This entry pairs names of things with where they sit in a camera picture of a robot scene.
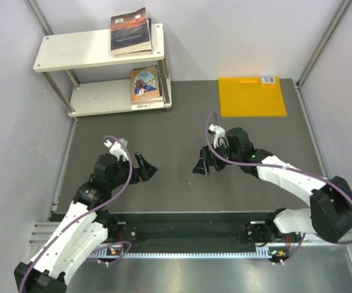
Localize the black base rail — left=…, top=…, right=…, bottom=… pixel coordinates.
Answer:
left=109, top=212, right=299, bottom=253

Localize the dark sunset cover book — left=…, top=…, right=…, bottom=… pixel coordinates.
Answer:
left=110, top=7, right=152, bottom=55

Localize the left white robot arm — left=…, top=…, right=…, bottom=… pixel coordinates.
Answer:
left=14, top=153, right=158, bottom=292

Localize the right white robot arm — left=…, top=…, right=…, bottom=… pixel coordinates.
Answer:
left=193, top=124, right=352, bottom=244

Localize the orange illustrated children's book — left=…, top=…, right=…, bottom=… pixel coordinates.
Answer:
left=131, top=65, right=161, bottom=104

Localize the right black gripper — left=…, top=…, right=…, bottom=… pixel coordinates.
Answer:
left=193, top=140, right=242, bottom=176

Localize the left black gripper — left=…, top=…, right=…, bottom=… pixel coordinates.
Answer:
left=109, top=152, right=157, bottom=190

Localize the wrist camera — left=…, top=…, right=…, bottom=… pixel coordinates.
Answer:
left=104, top=139, right=129, bottom=162
left=208, top=124, right=226, bottom=148

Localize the blue hardcover book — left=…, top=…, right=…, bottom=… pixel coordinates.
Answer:
left=156, top=65, right=163, bottom=96

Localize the black treehouse paperback book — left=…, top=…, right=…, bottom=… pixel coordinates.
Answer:
left=111, top=18, right=153, bottom=57

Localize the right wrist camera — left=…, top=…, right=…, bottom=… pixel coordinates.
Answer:
left=208, top=124, right=226, bottom=148

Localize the white two-tier shelf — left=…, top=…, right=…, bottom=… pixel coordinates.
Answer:
left=33, top=23, right=172, bottom=118

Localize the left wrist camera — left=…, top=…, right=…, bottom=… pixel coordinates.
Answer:
left=104, top=139, right=129, bottom=162

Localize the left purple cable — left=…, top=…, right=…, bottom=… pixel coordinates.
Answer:
left=18, top=134, right=134, bottom=293

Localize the yellow file folder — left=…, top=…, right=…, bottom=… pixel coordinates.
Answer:
left=218, top=76, right=287, bottom=118

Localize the grey slotted cable duct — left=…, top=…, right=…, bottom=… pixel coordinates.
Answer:
left=88, top=246, right=274, bottom=260

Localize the white book with coloured stripes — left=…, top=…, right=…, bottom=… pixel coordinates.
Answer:
left=131, top=102, right=164, bottom=111

